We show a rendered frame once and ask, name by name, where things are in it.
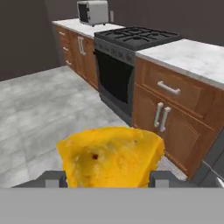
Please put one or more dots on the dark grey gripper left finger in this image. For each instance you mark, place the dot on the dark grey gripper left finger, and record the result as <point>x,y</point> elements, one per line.
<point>51,178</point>

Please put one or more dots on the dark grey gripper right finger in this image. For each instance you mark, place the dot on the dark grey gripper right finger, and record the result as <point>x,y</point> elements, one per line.
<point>163,178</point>

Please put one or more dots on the yellow cheese wedge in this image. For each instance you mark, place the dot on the yellow cheese wedge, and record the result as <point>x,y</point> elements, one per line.
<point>116,160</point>

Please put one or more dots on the wooden cupboard door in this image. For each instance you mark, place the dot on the wooden cupboard door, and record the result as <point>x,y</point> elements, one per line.
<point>144,108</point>
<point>189,145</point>

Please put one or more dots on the wooden drawer front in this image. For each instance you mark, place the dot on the wooden drawer front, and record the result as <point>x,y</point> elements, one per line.
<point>189,93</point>

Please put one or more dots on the black gas stove with oven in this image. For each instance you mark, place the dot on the black gas stove with oven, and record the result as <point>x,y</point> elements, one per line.
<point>116,78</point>

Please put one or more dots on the wooden run of cupboards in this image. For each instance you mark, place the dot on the wooden run of cupboards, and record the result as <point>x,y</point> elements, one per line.
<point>87,64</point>

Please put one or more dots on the white toaster oven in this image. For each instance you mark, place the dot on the white toaster oven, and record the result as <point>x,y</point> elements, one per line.
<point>94,12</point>

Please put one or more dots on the white wall socket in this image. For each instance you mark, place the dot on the white wall socket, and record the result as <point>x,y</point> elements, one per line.
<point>112,16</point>

